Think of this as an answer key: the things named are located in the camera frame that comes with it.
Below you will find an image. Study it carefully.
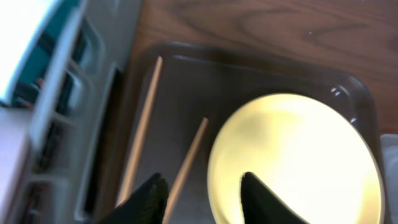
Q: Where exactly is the right wooden chopstick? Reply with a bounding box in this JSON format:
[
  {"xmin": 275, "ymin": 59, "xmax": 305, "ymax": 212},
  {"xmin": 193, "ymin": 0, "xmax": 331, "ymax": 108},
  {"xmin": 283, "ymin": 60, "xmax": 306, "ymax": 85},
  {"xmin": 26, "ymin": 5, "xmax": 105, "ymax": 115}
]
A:
[{"xmin": 162, "ymin": 118, "xmax": 208, "ymax": 224}]

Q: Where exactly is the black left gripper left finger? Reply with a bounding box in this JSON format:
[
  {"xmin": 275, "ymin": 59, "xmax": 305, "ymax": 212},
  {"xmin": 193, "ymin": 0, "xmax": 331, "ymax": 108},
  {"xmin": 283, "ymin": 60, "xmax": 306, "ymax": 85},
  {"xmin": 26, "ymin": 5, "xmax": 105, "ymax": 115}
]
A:
[{"xmin": 98, "ymin": 173, "xmax": 169, "ymax": 224}]

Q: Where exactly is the yellow plate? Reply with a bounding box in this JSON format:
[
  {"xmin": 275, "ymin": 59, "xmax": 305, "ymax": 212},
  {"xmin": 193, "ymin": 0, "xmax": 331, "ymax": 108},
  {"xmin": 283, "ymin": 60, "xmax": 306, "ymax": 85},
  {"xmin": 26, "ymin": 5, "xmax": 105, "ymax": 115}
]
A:
[{"xmin": 207, "ymin": 93, "xmax": 385, "ymax": 223}]

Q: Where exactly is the wooden chopstick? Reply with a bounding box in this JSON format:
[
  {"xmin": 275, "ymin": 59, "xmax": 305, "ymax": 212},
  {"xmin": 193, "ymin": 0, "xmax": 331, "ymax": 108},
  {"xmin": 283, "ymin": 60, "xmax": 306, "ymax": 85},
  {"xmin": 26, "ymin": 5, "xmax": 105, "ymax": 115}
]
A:
[
  {"xmin": 115, "ymin": 56, "xmax": 163, "ymax": 208},
  {"xmin": 162, "ymin": 118, "xmax": 208, "ymax": 224}
]

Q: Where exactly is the clear plastic waste bin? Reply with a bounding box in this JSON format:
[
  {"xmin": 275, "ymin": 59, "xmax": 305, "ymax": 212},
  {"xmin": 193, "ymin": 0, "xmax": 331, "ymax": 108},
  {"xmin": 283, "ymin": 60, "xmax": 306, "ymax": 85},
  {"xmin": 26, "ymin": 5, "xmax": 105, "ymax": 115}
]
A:
[{"xmin": 381, "ymin": 134, "xmax": 398, "ymax": 223}]

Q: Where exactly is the grey plastic dish rack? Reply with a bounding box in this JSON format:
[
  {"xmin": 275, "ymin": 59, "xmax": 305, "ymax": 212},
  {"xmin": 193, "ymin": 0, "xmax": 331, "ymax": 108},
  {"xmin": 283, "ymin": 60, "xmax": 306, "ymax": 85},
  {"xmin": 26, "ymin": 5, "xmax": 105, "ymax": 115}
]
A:
[{"xmin": 0, "ymin": 0, "xmax": 144, "ymax": 224}]

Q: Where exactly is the left wooden chopstick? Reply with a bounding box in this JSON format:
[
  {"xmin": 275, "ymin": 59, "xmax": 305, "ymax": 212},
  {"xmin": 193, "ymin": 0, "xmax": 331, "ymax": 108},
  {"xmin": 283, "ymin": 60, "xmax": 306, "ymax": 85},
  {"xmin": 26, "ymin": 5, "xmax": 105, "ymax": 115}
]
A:
[{"xmin": 115, "ymin": 56, "xmax": 163, "ymax": 208}]

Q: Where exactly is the dark brown serving tray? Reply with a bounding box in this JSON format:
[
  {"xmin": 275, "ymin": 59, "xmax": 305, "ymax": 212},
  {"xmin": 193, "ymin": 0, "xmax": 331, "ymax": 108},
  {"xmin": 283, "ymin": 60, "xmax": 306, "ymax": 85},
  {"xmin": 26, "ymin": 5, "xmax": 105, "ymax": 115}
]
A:
[{"xmin": 96, "ymin": 40, "xmax": 389, "ymax": 224}]

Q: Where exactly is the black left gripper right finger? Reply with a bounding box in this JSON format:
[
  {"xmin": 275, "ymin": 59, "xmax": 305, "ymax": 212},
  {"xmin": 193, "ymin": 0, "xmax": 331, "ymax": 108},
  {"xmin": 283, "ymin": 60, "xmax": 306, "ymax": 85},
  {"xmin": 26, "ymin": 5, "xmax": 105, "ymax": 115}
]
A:
[{"xmin": 240, "ymin": 172, "xmax": 305, "ymax": 224}]

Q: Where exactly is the light blue bowl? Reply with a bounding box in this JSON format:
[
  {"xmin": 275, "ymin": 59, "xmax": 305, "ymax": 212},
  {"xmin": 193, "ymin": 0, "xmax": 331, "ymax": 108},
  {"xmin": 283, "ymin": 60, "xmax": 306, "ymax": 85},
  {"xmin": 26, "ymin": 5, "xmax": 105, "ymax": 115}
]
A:
[{"xmin": 1, "ymin": 0, "xmax": 80, "ymax": 105}]

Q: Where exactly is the pink bowl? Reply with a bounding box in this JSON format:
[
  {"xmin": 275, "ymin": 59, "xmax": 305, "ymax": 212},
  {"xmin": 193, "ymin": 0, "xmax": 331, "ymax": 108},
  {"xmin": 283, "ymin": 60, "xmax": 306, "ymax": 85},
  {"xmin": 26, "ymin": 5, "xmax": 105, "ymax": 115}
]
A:
[{"xmin": 1, "ymin": 108, "xmax": 31, "ymax": 223}]

